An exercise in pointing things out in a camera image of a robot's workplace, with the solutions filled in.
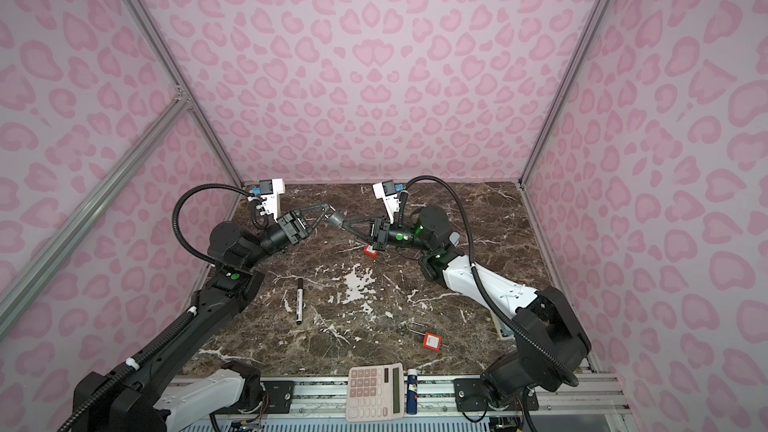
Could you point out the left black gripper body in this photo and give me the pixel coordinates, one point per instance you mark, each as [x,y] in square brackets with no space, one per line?
[289,230]

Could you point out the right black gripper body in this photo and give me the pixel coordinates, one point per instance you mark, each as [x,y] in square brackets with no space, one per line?
[385,235]

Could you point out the red padlock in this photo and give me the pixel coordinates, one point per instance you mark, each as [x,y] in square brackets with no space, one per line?
[430,340]
[370,251]

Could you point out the small grey padlock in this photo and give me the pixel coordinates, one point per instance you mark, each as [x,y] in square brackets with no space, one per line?
[337,219]

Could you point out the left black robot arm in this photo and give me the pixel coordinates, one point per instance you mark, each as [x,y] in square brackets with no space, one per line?
[134,396]

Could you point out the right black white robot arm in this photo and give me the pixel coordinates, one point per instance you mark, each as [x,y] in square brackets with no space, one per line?
[550,342]

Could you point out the black marker pen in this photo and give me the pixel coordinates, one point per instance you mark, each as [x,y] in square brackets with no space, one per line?
[299,301]

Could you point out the pink white calculator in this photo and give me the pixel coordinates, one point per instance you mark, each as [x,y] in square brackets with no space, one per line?
[375,393]

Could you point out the blue white glue stick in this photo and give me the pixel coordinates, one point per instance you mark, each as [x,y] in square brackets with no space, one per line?
[412,392]

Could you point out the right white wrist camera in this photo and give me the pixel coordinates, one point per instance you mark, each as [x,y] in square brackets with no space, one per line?
[389,193]

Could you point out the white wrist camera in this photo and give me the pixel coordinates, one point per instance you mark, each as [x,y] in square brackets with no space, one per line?
[389,193]
[265,198]

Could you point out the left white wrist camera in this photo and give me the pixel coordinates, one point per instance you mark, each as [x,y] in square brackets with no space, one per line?
[265,198]

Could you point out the aluminium front rail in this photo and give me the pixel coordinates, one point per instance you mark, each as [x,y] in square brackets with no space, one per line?
[227,393]

